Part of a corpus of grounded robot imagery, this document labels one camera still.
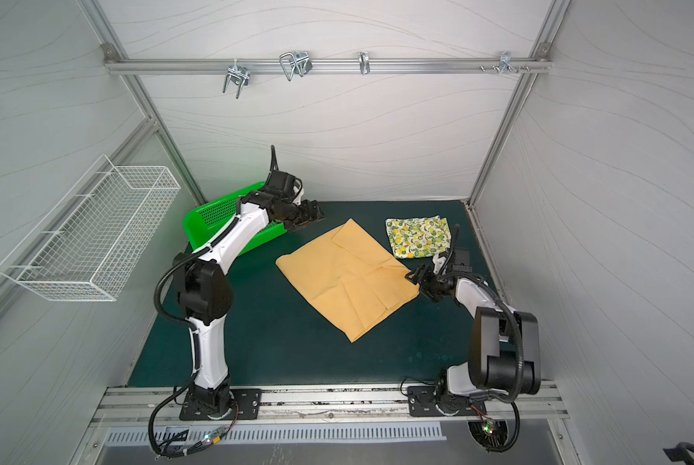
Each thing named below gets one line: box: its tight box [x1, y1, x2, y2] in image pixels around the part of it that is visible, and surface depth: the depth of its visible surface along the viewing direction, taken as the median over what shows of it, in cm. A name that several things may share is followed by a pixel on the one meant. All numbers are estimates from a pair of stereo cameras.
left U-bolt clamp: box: [221, 63, 252, 99], surface depth 80 cm
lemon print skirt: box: [384, 215, 453, 260], surface depth 109 cm
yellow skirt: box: [275, 217, 421, 344], surface depth 100 cm
